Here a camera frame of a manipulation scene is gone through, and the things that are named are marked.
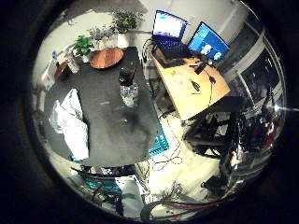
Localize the long black remote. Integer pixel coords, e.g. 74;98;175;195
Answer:
189;77;202;92

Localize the pale leafy potted plant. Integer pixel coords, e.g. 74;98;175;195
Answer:
88;26;117;51

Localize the black office chair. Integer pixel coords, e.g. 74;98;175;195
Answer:
183;96;250;157

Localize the computer monitor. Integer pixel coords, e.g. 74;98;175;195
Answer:
187;21;232;62

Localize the bushy plant in white pot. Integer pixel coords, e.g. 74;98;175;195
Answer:
110;8;144;49

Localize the dark brown bowl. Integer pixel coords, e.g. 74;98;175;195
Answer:
54;60;71;82

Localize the teal metal table frame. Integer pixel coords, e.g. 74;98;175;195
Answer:
148;122;171;157

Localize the thin black floor cable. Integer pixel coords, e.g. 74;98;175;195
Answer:
151;118;185;172

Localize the small black desk device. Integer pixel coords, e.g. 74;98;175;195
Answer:
194;62;208;75

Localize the white cloth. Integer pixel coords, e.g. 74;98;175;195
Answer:
49;88;91;161

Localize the wooden desk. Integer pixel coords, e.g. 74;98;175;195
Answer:
151;52;232;121

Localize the bright green potted plant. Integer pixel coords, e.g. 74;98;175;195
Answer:
73;35;95;63

